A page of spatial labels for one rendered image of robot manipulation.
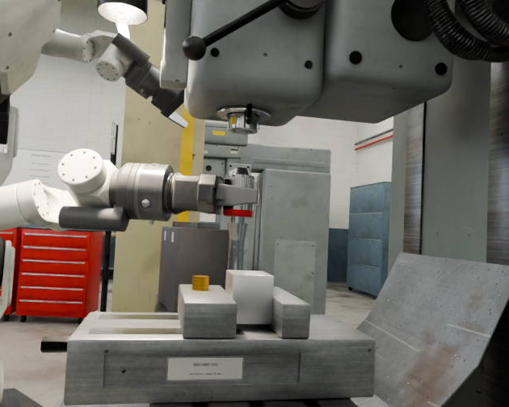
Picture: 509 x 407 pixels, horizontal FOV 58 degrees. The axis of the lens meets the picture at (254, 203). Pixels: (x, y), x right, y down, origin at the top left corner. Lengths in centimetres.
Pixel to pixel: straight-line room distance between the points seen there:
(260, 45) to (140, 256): 188
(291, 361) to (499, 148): 44
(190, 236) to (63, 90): 934
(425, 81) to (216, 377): 48
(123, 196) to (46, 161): 933
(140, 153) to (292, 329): 198
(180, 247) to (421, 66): 58
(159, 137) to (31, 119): 787
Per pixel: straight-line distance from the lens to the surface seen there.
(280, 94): 65
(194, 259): 98
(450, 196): 86
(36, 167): 1004
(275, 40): 66
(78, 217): 72
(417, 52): 71
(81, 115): 1006
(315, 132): 1048
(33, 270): 540
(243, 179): 68
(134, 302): 245
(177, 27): 73
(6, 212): 76
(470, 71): 86
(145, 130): 246
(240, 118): 70
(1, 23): 95
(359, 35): 68
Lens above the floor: 113
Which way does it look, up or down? 3 degrees up
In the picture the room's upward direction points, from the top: 3 degrees clockwise
